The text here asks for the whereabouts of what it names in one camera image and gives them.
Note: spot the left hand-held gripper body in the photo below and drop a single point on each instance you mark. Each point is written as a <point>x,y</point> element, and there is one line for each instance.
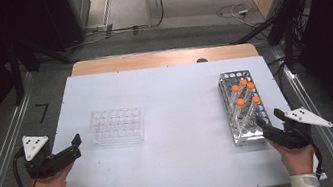
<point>36,146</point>

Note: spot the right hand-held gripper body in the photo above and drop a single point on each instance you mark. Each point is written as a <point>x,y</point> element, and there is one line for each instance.
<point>305,117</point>

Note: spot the metal tube rack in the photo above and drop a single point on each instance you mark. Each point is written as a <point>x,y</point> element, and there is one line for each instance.
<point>244,130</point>

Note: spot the orange-capped test tube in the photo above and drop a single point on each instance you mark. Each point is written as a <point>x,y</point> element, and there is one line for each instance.
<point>250,86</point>
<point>240,102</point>
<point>243,82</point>
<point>235,88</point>
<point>256,100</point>

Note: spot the clear plastic tube rack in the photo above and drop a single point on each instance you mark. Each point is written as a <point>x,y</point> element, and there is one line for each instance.
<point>116,128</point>

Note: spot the person's right hand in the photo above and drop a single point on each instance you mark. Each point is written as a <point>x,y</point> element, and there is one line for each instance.
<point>298,160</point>

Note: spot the black metal stand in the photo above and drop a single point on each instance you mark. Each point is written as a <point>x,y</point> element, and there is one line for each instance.
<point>17,83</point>

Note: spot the white board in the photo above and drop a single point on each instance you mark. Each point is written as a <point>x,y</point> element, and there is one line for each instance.
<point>175,122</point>

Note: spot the wooden table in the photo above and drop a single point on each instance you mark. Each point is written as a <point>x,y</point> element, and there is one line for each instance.
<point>149,60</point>

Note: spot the grey power strip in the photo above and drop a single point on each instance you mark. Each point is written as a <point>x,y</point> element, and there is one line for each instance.
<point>98,27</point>

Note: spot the dark cabinet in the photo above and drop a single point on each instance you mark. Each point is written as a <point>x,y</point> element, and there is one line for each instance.
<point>78,6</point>

